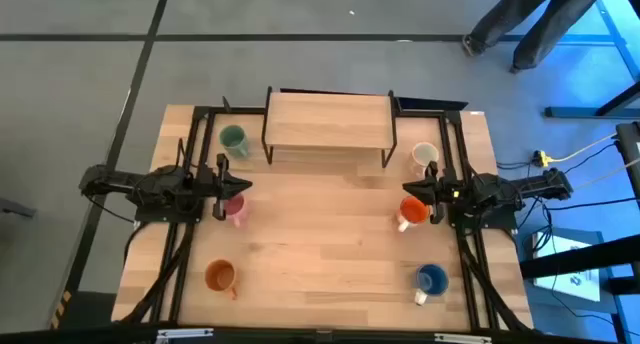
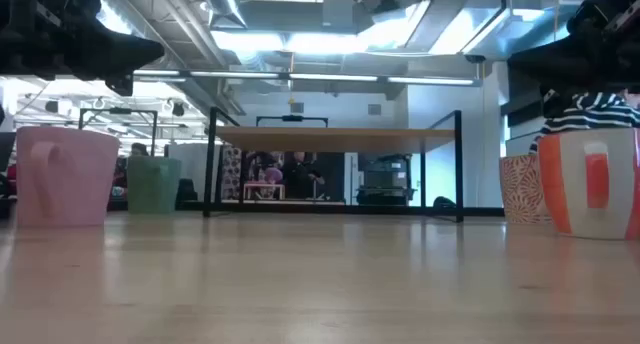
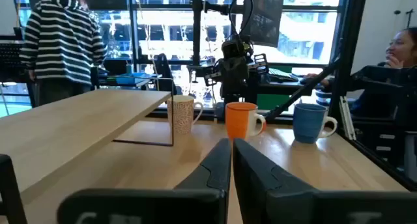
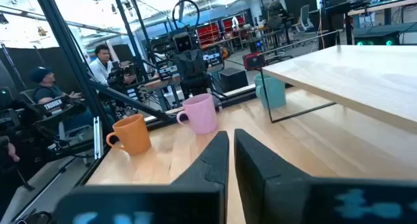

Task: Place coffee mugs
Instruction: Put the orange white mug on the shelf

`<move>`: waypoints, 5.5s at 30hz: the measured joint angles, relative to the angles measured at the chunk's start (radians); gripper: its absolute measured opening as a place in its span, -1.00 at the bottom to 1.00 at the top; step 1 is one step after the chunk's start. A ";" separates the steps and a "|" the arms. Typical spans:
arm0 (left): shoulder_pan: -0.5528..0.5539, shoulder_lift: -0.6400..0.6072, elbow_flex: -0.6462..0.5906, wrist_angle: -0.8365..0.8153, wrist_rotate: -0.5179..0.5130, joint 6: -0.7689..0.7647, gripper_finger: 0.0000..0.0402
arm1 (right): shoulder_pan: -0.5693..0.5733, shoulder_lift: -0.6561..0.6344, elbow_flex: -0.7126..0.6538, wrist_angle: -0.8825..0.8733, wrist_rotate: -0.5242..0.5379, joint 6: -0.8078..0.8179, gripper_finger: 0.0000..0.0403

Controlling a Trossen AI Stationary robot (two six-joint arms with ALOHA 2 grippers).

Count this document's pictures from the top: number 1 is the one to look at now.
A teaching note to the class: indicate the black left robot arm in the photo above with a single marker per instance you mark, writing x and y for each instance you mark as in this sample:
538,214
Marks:
150,186

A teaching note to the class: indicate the orange faceted mug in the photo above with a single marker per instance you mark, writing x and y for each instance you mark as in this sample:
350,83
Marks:
220,275

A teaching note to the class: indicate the green mug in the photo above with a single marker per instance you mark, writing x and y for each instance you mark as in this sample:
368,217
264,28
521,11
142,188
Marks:
233,138

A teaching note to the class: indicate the blue white mug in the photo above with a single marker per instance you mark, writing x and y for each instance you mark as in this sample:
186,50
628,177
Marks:
432,279

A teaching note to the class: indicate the black metal table frame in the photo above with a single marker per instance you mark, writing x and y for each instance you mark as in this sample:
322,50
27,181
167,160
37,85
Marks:
245,111

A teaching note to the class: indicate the pink mug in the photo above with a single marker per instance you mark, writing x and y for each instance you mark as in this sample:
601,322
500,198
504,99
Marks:
237,209

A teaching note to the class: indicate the wooden shelf with black legs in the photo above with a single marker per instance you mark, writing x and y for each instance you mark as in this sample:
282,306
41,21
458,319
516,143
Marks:
327,119

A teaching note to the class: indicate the black flat panel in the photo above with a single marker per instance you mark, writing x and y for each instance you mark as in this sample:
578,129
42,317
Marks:
430,104

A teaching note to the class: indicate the cream mug with orange pattern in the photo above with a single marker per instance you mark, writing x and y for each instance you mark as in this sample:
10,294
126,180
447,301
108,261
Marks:
425,155

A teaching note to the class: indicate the black metal desk frame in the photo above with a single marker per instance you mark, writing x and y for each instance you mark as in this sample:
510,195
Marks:
575,261

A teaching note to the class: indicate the yellow power plug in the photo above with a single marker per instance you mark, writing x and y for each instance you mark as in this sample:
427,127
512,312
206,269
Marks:
541,159

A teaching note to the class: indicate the person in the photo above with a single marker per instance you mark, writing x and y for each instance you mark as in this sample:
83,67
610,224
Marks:
550,29

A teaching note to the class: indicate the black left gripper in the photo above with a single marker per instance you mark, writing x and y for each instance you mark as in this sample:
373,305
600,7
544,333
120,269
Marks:
221,184

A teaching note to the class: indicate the orange white striped mug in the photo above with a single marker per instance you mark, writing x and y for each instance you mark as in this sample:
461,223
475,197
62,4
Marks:
414,210

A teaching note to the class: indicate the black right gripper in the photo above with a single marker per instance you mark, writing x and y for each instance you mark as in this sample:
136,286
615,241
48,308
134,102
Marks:
440,191

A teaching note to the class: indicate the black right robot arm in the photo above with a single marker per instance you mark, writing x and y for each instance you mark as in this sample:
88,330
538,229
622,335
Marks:
500,189

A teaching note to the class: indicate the white box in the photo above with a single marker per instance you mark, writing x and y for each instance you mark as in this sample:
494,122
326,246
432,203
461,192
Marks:
555,289

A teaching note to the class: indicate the yellow black hazard tape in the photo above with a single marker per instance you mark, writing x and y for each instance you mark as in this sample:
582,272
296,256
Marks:
61,309

